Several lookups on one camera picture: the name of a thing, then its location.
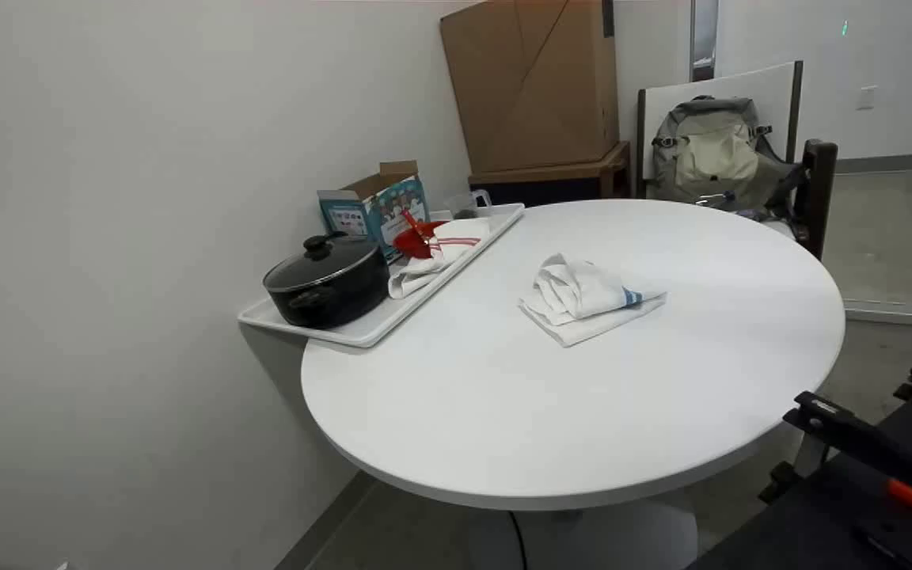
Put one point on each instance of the white towel with blue stripes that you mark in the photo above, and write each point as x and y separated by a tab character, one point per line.
570	302

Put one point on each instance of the white towel with red stripes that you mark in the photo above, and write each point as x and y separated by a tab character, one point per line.
456	239

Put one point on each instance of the small red object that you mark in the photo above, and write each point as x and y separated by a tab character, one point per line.
413	242

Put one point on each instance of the white rectangular tray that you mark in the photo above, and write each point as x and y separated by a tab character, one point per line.
368	330

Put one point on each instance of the blue printed cardboard box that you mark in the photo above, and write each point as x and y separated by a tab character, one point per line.
388	208

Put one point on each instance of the dark wooden stand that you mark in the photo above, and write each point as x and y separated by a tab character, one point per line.
540	191

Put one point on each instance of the black pot with lid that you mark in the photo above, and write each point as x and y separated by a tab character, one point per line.
330	288

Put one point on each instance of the large brown cardboard box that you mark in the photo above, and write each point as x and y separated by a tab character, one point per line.
529	85

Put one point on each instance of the grey backpack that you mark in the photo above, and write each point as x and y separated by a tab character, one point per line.
709	148

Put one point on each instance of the narrow dark window strip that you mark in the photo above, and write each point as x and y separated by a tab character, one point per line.
704	37

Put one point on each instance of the white chair with wooden frame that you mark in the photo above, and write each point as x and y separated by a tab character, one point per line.
730	85

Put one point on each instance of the white wall outlet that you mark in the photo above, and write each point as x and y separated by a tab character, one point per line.
866	100

